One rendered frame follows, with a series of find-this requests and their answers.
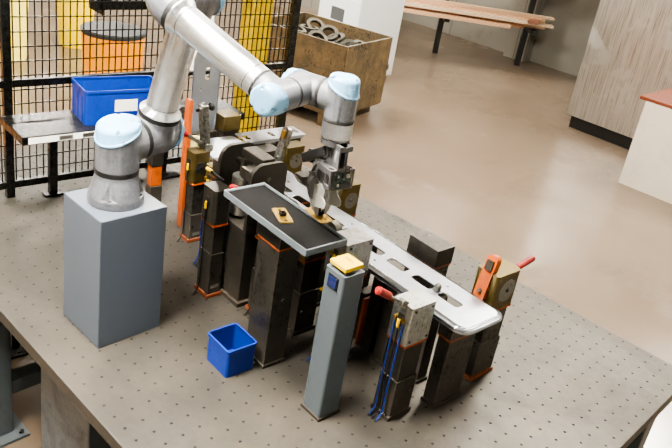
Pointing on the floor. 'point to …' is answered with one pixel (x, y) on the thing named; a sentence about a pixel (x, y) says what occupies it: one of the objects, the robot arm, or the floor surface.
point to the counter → (652, 149)
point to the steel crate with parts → (343, 56)
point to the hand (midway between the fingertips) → (319, 208)
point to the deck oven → (626, 45)
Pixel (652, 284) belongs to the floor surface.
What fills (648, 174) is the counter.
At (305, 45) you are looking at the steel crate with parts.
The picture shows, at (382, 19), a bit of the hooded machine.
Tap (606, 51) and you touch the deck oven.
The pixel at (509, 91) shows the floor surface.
